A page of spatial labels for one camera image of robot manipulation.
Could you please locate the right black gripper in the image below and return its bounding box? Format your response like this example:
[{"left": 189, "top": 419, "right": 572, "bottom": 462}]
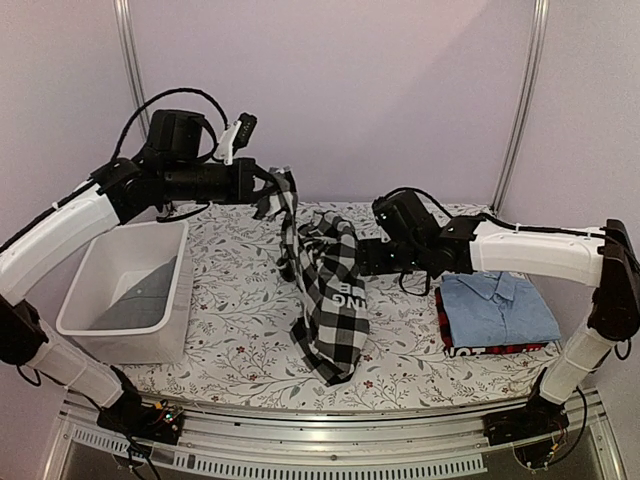
[{"left": 356, "top": 237, "right": 427, "bottom": 276}]

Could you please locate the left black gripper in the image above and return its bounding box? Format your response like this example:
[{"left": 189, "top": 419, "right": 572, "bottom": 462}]
[{"left": 163, "top": 157, "right": 283, "bottom": 206}]

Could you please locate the black white plaid shirt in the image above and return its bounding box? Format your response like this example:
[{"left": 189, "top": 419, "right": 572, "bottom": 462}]
[{"left": 254, "top": 168, "right": 370, "bottom": 386}]

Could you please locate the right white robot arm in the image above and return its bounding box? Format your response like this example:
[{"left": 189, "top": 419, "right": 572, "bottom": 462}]
[{"left": 358, "top": 214, "right": 639, "bottom": 436}]

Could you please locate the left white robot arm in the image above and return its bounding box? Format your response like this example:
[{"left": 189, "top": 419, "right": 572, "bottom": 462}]
[{"left": 1, "top": 158, "right": 272, "bottom": 434}]

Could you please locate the folded red black shirt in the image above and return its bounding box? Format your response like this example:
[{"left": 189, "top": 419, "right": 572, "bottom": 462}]
[{"left": 435, "top": 288, "right": 548, "bottom": 358}]

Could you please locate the folded light blue shirt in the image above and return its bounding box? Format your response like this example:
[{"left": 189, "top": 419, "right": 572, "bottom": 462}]
[{"left": 440, "top": 272, "right": 561, "bottom": 347}]

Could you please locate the floral white tablecloth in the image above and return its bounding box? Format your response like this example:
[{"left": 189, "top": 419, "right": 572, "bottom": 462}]
[{"left": 124, "top": 205, "right": 559, "bottom": 412}]

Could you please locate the white plastic bin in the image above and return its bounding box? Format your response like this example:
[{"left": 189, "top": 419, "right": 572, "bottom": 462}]
[{"left": 56, "top": 221, "right": 194, "bottom": 364}]

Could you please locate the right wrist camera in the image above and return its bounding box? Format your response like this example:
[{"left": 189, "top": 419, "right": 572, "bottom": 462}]
[{"left": 372, "top": 187, "right": 441, "bottom": 245}]

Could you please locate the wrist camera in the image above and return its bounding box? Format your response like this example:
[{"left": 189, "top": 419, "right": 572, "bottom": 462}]
[
  {"left": 372, "top": 187, "right": 441, "bottom": 245},
  {"left": 213, "top": 112, "right": 258, "bottom": 166}
]

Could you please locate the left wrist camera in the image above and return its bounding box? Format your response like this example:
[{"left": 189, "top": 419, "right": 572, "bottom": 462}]
[{"left": 213, "top": 112, "right": 258, "bottom": 166}]

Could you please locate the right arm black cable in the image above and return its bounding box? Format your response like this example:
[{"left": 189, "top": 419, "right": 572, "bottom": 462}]
[{"left": 394, "top": 187, "right": 609, "bottom": 296}]

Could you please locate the aluminium front rail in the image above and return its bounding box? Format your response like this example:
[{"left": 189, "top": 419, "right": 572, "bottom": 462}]
[{"left": 43, "top": 389, "right": 632, "bottom": 479}]

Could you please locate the left aluminium frame post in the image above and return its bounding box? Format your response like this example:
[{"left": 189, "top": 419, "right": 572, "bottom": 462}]
[{"left": 112, "top": 0, "right": 151, "bottom": 146}]

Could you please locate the aluminium frame post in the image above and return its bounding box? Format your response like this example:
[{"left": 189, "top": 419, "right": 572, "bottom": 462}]
[
  {"left": 491, "top": 0, "right": 550, "bottom": 214},
  {"left": 112, "top": 0, "right": 151, "bottom": 146}
]

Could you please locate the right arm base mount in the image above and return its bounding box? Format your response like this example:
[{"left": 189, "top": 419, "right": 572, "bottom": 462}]
[{"left": 482, "top": 404, "right": 569, "bottom": 470}]

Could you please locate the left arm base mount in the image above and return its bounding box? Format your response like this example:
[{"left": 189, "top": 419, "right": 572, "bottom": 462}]
[{"left": 97, "top": 398, "right": 184, "bottom": 445}]

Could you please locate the right aluminium frame post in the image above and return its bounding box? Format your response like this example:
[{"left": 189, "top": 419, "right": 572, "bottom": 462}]
[{"left": 491, "top": 0, "right": 550, "bottom": 214}]

